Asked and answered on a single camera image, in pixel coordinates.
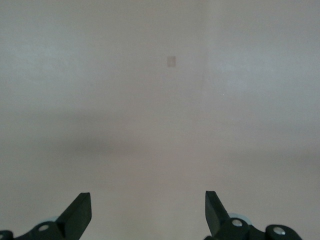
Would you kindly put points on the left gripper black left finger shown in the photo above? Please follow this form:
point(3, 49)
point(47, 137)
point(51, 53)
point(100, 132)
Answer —
point(75, 220)

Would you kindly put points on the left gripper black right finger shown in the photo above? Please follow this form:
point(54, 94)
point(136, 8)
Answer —
point(220, 220)

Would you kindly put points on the small brown tape patch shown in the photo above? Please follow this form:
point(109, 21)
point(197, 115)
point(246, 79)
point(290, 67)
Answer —
point(171, 61)

